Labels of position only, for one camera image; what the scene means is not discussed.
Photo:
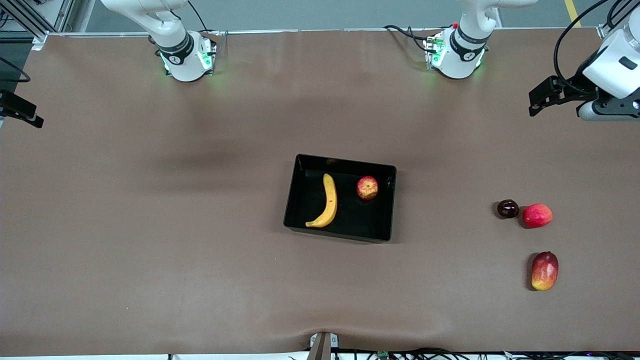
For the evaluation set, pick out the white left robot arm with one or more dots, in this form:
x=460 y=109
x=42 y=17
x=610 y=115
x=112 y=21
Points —
x=460 y=55

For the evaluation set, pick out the table cover mat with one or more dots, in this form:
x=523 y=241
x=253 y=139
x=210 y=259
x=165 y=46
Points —
x=150 y=250

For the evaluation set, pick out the black rectangular plastic tray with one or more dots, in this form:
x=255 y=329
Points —
x=360 y=220

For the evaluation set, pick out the aluminium frame profile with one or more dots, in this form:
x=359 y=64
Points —
x=25 y=15

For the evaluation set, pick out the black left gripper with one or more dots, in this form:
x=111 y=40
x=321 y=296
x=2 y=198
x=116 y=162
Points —
x=571 y=85

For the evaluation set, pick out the dark purple plum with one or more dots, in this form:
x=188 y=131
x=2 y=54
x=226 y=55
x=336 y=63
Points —
x=508 y=209

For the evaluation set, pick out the red yellow mango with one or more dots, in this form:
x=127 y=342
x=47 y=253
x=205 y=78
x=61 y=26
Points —
x=545 y=271

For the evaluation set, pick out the red yellow striped apple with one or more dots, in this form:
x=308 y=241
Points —
x=367 y=188

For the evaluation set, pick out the small green circuit board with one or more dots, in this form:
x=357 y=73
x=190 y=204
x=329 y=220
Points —
x=383 y=355

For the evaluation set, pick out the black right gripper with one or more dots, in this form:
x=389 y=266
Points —
x=11 y=104

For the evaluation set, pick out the brown camera mount post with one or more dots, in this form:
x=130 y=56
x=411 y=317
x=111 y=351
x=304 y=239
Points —
x=322 y=350

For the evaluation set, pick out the red peach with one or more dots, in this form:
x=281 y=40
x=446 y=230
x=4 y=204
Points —
x=537 y=215

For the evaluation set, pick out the yellow banana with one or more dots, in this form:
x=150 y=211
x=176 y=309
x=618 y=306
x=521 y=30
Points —
x=330 y=200

